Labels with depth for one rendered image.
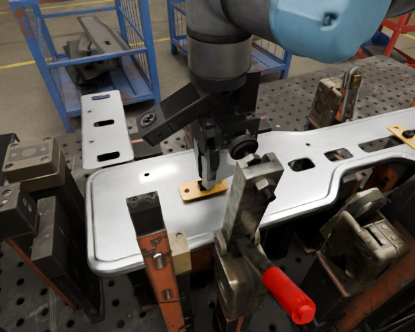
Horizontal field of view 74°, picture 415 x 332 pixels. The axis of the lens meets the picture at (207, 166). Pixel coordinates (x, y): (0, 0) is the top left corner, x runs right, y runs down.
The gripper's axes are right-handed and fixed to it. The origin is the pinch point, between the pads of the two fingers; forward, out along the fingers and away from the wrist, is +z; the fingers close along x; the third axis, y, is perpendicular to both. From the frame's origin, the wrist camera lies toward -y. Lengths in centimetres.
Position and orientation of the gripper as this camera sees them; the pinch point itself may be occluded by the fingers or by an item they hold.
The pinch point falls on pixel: (203, 180)
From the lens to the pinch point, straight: 47.8
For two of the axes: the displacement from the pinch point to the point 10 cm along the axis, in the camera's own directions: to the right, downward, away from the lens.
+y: 9.5, -2.2, 2.3
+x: -3.2, -6.6, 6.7
